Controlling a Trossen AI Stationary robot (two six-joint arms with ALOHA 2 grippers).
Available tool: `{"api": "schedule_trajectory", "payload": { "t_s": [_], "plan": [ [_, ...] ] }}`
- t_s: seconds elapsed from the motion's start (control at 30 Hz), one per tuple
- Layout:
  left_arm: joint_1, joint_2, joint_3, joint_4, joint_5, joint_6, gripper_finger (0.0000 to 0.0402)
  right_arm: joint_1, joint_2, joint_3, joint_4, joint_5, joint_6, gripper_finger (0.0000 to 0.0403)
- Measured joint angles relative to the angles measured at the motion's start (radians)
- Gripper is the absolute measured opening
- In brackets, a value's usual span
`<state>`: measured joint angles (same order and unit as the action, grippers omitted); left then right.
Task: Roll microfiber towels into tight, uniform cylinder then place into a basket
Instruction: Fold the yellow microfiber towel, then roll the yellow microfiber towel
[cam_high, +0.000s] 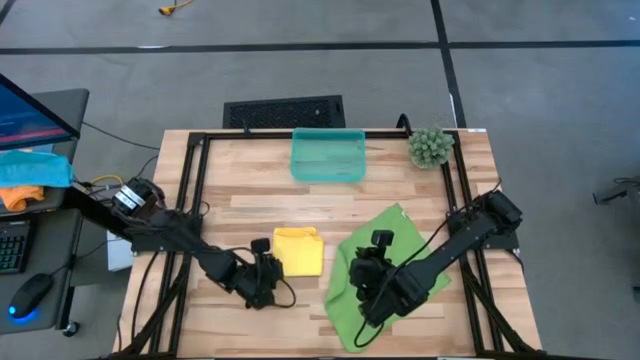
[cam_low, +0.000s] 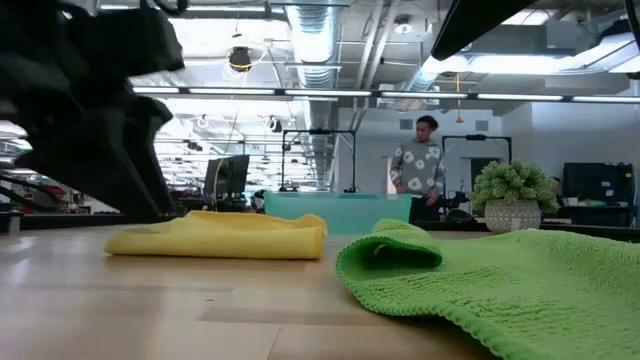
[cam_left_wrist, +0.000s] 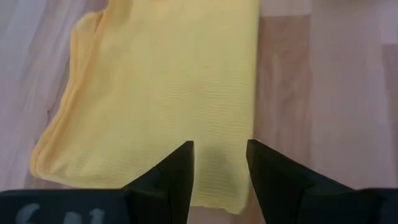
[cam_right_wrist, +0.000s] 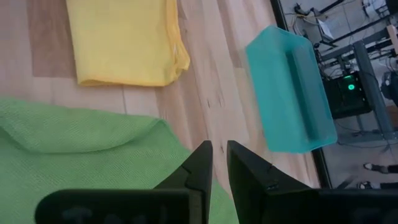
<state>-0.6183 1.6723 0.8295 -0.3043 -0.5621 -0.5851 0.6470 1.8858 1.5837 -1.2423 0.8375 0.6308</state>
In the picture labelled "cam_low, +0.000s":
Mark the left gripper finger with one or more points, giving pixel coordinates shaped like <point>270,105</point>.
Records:
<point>115,180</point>

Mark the yellow microfiber towel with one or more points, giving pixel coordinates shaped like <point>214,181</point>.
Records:
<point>215,237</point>

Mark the green microfiber towel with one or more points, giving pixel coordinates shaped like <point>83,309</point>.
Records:
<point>500,285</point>

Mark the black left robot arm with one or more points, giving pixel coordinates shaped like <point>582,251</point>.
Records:
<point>25,20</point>

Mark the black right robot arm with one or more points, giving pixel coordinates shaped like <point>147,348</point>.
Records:
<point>475,22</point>

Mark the teal translucent plastic basket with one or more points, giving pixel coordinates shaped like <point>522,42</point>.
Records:
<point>345,212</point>

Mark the small black background monitor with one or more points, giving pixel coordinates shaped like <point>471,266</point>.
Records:
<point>227,175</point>

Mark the black ceiling device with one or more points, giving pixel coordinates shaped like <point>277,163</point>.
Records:
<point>240,59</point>

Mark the long ceiling light strip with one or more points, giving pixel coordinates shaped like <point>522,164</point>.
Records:
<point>325,93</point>

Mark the person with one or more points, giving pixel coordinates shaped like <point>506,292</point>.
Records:
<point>555,187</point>
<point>417,165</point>

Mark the artificial green potted plant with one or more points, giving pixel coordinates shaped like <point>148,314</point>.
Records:
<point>512,200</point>

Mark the large black background monitor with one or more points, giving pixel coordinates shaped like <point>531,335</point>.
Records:
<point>597,182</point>

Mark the black rig frame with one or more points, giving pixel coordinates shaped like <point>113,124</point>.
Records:
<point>475,137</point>
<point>320,131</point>

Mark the silver ventilation duct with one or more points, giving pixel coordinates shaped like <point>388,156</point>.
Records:
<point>315,40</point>

